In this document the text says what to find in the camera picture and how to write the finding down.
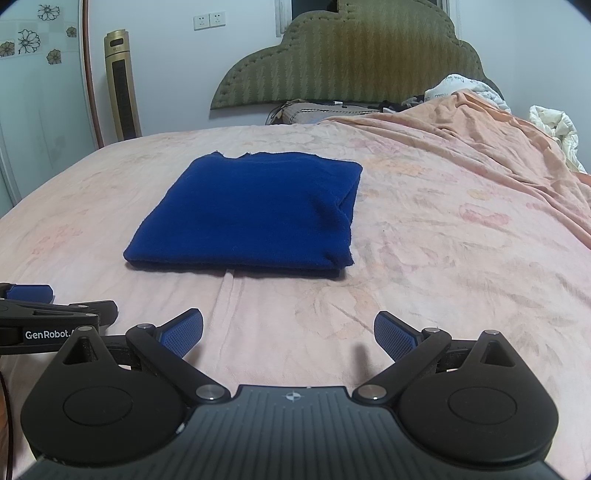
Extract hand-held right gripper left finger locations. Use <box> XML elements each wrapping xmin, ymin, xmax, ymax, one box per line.
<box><xmin>44</xmin><ymin>308</ymin><xmax>232</xmax><ymax>406</ymax></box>

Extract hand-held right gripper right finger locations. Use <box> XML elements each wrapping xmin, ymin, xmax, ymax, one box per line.
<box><xmin>353</xmin><ymin>310</ymin><xmax>525</xmax><ymax>404</ymax></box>

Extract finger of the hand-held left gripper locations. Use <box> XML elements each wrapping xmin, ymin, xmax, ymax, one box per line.
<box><xmin>0</xmin><ymin>284</ymin><xmax>55</xmax><ymax>305</ymax></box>
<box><xmin>0</xmin><ymin>300</ymin><xmax>120</xmax><ymax>334</ymax></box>

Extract blue beaded sweater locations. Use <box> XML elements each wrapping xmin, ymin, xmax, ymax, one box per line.
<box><xmin>123</xmin><ymin>150</ymin><xmax>364</xmax><ymax>280</ymax></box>

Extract dark clothes pile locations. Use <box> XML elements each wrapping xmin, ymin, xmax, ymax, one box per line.
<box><xmin>382</xmin><ymin>95</ymin><xmax>428</xmax><ymax>112</ymax></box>

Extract pink floral bed sheet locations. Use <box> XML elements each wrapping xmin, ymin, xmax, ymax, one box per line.
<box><xmin>0</xmin><ymin>121</ymin><xmax>591</xmax><ymax>480</ymax></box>

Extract flower decal wardrobe door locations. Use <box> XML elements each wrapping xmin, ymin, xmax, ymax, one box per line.
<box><xmin>0</xmin><ymin>0</ymin><xmax>105</xmax><ymax>217</ymax></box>

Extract peach blanket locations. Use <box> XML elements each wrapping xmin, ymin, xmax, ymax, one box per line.
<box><xmin>323</xmin><ymin>90</ymin><xmax>591</xmax><ymax>252</ymax></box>

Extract gold tower fan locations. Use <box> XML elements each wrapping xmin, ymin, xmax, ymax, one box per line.
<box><xmin>103</xmin><ymin>30</ymin><xmax>142</xmax><ymax>140</ymax></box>

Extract white printed quilt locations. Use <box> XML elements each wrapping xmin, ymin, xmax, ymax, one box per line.
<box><xmin>425</xmin><ymin>74</ymin><xmax>512</xmax><ymax>114</ymax></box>

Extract green upholstered headboard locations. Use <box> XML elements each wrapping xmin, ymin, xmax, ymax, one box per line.
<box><xmin>210</xmin><ymin>0</ymin><xmax>504</xmax><ymax>110</ymax></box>

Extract white framed window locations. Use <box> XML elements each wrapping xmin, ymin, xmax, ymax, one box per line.
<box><xmin>274</xmin><ymin>0</ymin><xmax>451</xmax><ymax>38</ymax></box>

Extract charging cable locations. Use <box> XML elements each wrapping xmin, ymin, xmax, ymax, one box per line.
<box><xmin>318</xmin><ymin>99</ymin><xmax>385</xmax><ymax>110</ymax></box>

